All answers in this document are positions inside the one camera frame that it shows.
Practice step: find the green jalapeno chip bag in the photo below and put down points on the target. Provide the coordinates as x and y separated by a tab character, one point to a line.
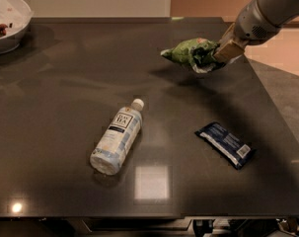
197	54

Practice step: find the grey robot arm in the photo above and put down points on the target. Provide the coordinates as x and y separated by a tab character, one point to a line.
258	22

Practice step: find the dark blue snack packet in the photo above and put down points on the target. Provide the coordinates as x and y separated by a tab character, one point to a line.
227	144

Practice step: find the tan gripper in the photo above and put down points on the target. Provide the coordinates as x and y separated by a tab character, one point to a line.
252	23

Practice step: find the white tea bottle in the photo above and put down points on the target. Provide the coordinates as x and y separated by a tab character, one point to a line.
113	147

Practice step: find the white bowl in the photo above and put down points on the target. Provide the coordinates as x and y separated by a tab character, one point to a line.
16	15

